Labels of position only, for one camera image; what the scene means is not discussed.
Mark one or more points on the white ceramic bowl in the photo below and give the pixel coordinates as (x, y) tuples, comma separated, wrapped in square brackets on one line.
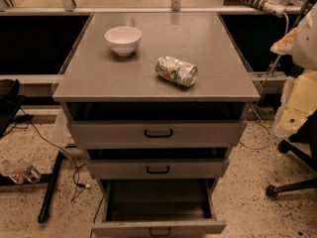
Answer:
[(123, 40)]

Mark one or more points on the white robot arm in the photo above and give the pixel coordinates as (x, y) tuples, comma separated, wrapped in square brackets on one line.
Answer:
[(299, 95)]

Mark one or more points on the black floor stand bar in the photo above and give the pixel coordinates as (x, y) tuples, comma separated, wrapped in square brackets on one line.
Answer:
[(52, 180)]

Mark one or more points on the grey drawer cabinet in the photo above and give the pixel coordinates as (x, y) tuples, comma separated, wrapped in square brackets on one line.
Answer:
[(99, 85)]

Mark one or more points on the white power strip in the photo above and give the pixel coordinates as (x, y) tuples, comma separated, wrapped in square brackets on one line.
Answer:
[(269, 6)]

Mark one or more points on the crushed soda can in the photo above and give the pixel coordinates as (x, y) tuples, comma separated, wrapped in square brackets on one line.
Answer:
[(177, 71)]

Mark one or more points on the clear plastic bottles pack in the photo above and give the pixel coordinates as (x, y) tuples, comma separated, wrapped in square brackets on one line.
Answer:
[(21, 171)]

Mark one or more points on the grey drawer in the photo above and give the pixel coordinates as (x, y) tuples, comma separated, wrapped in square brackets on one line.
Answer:
[(158, 169), (156, 135), (158, 208)]

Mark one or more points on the black bag at left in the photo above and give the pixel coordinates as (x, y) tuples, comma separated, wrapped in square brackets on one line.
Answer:
[(10, 102)]

